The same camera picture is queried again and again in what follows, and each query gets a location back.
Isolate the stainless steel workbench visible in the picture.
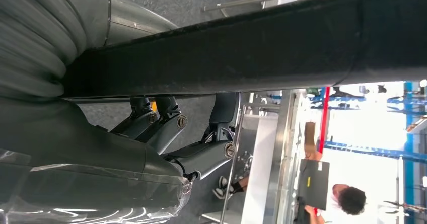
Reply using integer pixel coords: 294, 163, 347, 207
200, 89, 301, 224

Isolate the brown cardboard box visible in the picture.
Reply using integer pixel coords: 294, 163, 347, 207
304, 121, 317, 157

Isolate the grey laptop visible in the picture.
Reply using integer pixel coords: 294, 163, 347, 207
297, 159, 330, 211

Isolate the red barrier belt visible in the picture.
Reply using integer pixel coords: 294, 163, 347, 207
315, 0, 343, 154

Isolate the person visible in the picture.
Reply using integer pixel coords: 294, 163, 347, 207
213, 149, 381, 224

